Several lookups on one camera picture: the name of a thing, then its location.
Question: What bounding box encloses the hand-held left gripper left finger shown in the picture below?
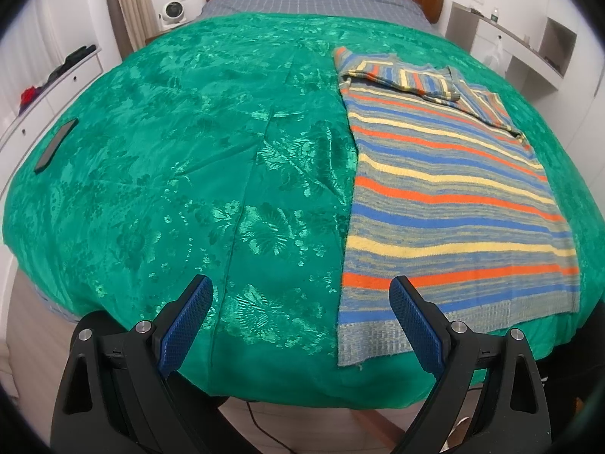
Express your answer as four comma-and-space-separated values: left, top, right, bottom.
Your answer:
51, 274, 261, 454

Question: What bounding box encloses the black floor cable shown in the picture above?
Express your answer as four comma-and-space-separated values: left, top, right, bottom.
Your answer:
243, 402, 303, 454

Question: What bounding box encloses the striped knit sweater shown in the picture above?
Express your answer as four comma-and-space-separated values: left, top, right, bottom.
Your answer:
332, 46, 581, 368

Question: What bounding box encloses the white round fan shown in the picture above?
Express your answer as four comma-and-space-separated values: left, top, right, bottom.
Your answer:
158, 1, 190, 26

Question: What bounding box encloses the white built-in desk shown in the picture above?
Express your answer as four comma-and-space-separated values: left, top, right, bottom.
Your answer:
444, 1, 580, 105

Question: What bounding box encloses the grey checked bed sheet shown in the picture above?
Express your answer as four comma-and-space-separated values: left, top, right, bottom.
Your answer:
199, 0, 442, 26

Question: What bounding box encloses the beige curtain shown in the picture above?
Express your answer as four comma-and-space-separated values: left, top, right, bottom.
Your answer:
111, 0, 159, 53

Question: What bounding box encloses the white drawer cabinet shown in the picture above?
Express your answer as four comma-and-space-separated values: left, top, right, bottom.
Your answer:
0, 45, 105, 162

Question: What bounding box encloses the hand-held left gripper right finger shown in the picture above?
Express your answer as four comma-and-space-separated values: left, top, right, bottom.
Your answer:
388, 275, 554, 454

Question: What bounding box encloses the green floral bedspread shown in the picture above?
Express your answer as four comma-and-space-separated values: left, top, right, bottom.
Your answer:
0, 12, 605, 410

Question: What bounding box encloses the dark clothes pile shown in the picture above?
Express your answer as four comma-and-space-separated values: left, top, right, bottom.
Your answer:
38, 45, 98, 90

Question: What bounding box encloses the white plastic bag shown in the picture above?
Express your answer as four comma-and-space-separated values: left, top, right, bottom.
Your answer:
487, 35, 506, 69

